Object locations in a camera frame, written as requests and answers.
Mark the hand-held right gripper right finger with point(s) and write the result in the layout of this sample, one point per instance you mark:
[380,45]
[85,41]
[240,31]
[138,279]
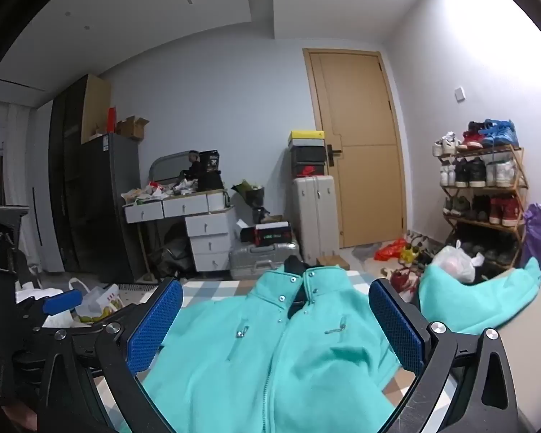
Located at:
[396,324]

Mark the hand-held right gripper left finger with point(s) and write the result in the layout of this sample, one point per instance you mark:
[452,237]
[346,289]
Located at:
[155,324]

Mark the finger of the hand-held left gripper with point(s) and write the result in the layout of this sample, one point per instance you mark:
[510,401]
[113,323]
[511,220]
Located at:
[63,302]

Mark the teal fleece jacket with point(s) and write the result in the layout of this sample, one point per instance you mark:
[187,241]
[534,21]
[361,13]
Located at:
[261,370]

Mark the white shopping bag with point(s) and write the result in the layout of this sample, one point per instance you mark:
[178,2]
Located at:
[94,297]

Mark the dark bag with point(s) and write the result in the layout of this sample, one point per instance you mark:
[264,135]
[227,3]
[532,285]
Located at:
[171,252]

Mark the shoes on floor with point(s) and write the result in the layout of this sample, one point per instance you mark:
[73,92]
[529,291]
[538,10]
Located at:
[414,252]

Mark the red plastic bag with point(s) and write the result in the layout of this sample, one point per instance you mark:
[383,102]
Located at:
[390,250]

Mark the white plastic bag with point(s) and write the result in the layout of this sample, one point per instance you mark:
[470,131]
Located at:
[455,261]

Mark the black wardrobe cabinet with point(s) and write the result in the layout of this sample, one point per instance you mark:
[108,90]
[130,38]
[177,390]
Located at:
[112,212]

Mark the white desk with drawers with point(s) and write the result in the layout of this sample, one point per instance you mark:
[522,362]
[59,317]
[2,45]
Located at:
[207,234]

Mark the dark wardrobe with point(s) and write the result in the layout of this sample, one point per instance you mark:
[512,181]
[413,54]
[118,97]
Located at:
[67,167]

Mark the silver flat suitcase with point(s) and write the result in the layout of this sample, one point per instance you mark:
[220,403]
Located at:
[261,259]

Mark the desk clutter pile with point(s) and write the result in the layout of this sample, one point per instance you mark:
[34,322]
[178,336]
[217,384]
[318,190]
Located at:
[153,191]

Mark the white upright suitcase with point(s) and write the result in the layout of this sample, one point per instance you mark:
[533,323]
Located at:
[313,216]

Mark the grey mattress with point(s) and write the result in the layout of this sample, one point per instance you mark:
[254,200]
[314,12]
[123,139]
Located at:
[532,347]

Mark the wooden door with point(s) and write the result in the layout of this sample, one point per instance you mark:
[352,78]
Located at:
[365,189]

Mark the black and red box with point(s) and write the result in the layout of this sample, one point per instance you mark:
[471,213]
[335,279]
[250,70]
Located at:
[272,234]

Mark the oval mirror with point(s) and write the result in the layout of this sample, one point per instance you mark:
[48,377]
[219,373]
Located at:
[167,167]

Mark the black wrapped bouquet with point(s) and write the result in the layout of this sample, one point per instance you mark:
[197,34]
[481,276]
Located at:
[252,194]

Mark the flat cardboard sheet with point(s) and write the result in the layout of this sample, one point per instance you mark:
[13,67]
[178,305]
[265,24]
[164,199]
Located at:
[95,108]

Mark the open cardboard box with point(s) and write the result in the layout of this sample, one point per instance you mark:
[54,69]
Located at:
[133,128]

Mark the black shoe boxes stack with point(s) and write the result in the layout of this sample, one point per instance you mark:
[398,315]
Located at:
[306,160]

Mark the wooden shoe rack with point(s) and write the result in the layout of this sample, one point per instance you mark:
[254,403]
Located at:
[521,176]

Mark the yellow lid shoe box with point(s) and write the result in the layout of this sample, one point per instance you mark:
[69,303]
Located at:
[305,137]

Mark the white light switch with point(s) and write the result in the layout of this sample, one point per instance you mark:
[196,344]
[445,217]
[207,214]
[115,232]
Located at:
[460,94]

